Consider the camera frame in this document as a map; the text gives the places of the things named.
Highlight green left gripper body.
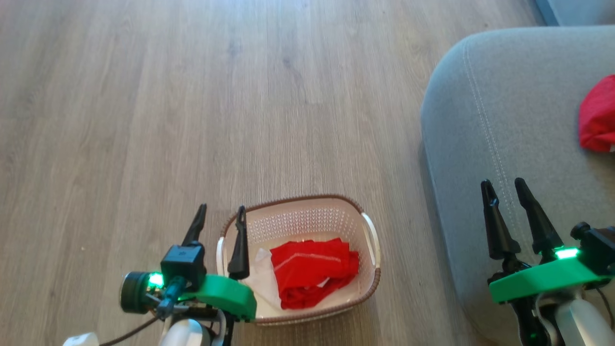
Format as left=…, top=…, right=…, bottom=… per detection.
left=120, top=272, right=257, bottom=322

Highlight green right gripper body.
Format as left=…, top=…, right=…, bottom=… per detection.
left=488, top=247, right=614, bottom=304

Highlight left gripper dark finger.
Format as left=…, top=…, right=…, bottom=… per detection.
left=227, top=205, right=251, bottom=281
left=182, top=203, right=208, bottom=247

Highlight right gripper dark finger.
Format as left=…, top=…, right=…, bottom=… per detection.
left=514, top=177, right=564, bottom=256
left=481, top=179, right=521, bottom=260

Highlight red shorts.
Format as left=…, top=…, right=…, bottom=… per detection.
left=270, top=237, right=360, bottom=310

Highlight red garment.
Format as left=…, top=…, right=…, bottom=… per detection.
left=578, top=74, right=615, bottom=153

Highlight grey fabric sofa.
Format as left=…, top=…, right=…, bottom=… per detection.
left=420, top=25, right=615, bottom=346

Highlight cream laundry basket brown rim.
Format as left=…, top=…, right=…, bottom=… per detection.
left=216, top=194, right=381, bottom=326

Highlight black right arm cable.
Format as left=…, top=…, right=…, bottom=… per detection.
left=596, top=287, right=615, bottom=327

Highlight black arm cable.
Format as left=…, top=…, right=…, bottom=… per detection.
left=596, top=287, right=615, bottom=327
left=98, top=315, right=161, bottom=346

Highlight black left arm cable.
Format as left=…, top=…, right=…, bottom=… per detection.
left=98, top=315, right=161, bottom=346

